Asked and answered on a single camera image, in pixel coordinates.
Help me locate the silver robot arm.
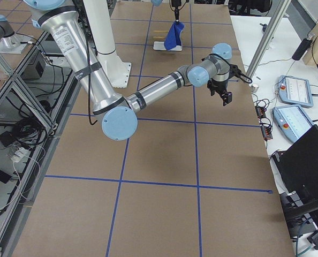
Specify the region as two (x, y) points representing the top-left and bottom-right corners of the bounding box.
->
(27, 1), (232, 141)
(0, 1), (116, 56)

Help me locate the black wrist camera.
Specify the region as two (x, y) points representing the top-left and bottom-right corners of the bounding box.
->
(229, 64), (253, 84)

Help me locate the far blue teach pendant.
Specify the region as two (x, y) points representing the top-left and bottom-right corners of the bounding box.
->
(277, 75), (314, 108)

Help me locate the near blue teach pendant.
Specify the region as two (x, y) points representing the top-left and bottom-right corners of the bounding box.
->
(272, 104), (314, 143)

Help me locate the white camera mast pedestal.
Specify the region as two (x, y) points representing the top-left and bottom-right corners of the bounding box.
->
(84, 0), (132, 88)

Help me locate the small silver cylinder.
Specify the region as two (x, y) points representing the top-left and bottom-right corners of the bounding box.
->
(251, 84), (259, 93)

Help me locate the blue teach pendant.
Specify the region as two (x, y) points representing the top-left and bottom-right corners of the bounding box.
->
(272, 104), (314, 143)
(277, 75), (314, 108)

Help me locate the blue and grey towel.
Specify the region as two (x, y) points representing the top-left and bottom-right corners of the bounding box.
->
(164, 21), (185, 51)

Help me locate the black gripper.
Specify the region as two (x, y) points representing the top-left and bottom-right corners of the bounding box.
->
(207, 79), (232, 106)
(170, 0), (182, 22)

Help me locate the white wooden towel rack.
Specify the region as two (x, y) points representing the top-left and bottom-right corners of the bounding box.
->
(153, 30), (168, 51)

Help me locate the aluminium frame post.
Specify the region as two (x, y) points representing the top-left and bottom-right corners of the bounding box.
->
(246, 0), (291, 84)

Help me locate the black computer monitor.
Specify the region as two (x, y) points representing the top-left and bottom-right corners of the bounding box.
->
(271, 125), (318, 203)

